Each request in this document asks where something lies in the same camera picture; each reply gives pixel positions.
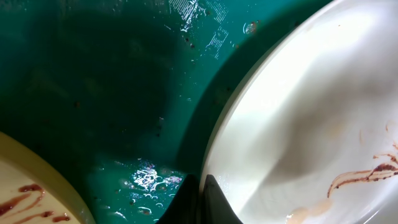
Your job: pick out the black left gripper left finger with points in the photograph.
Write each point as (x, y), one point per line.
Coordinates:
(183, 208)

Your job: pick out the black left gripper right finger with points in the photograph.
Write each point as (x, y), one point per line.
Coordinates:
(214, 207)

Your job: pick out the white plate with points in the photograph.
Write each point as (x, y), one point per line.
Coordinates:
(310, 136)

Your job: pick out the teal plastic tray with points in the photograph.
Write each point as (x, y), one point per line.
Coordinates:
(121, 96)

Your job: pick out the yellow plate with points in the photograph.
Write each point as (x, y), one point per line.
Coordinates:
(32, 191)

